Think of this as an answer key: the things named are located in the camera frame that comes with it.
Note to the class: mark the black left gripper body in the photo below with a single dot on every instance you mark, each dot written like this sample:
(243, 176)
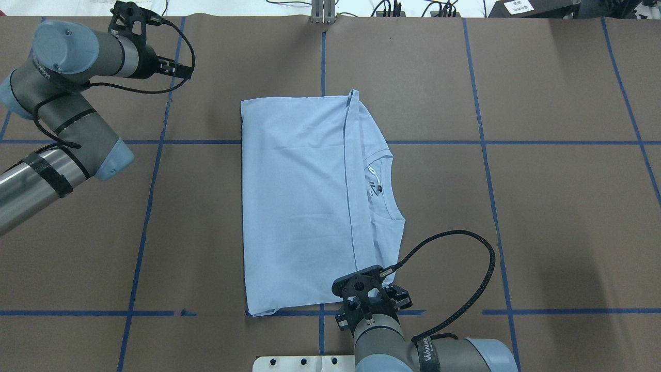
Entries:
(148, 61)

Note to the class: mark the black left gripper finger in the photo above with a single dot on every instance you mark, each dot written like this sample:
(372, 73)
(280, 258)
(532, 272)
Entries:
(174, 69)

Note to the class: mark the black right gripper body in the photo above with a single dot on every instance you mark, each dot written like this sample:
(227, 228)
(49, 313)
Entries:
(400, 298)

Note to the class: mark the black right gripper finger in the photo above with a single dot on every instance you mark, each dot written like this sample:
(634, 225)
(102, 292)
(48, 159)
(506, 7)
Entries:
(400, 297)
(343, 319)

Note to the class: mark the light blue t-shirt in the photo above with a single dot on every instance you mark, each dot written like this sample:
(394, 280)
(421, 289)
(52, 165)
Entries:
(317, 198)

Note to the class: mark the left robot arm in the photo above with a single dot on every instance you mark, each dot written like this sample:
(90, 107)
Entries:
(48, 90)

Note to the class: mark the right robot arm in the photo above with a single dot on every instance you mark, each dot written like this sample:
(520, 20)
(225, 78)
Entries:
(380, 345)

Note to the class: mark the black box with white label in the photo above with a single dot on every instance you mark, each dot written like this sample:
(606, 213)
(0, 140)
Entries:
(534, 9)

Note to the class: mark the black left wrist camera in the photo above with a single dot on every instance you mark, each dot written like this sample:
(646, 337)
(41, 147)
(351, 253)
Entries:
(133, 18)

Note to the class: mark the white metal base plate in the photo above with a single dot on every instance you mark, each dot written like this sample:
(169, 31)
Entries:
(305, 363)

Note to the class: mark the grey aluminium frame post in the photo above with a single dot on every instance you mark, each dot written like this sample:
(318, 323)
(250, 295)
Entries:
(323, 11)

